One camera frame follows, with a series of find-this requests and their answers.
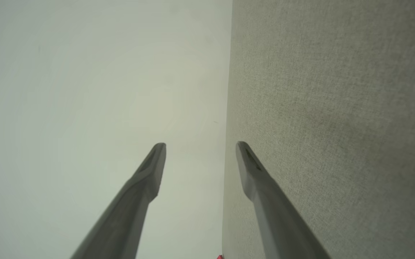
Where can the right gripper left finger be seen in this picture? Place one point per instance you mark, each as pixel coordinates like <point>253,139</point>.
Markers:
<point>132,208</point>

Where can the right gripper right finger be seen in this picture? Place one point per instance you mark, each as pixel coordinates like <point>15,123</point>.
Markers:
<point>276,216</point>

